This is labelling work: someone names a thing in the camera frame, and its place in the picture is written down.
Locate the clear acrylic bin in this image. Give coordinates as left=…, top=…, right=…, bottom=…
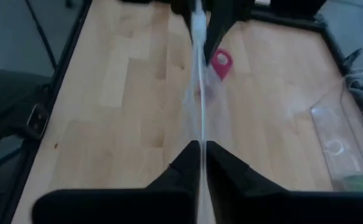
left=309, top=75, right=363, bottom=192

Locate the pink slider tag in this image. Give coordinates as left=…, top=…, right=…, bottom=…
left=210, top=48, right=234, bottom=83

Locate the thin black cable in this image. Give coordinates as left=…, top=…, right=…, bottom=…
left=24, top=0, right=58, bottom=71

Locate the black box silver trim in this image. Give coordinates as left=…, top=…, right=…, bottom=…
left=26, top=103, right=50, bottom=140

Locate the clear plastic bag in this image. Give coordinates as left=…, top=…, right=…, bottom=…
left=181, top=0, right=235, bottom=224

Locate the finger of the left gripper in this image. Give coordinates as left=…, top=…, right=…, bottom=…
left=171, top=0, right=197, bottom=44
left=202, top=0, right=254, bottom=67

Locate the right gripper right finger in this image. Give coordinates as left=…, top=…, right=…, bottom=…
left=205, top=141, right=290, bottom=194

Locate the green labelled packet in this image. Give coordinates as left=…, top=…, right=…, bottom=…
left=339, top=174, right=363, bottom=192

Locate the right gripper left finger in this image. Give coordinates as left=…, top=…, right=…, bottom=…
left=146, top=139, right=201, bottom=193

